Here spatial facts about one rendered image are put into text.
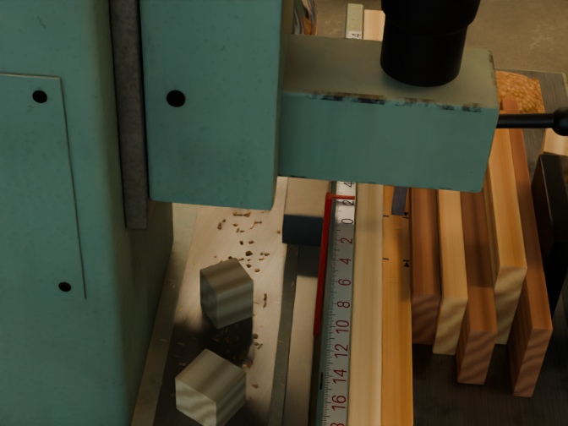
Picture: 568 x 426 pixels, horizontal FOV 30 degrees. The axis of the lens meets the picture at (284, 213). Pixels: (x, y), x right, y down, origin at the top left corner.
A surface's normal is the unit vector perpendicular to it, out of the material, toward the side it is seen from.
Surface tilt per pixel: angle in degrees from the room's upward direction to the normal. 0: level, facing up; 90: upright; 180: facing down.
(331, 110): 90
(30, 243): 90
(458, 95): 0
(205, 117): 90
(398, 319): 0
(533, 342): 90
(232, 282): 0
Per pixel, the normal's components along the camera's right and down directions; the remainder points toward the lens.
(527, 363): -0.07, 0.66
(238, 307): 0.48, 0.59
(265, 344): 0.04, -0.75
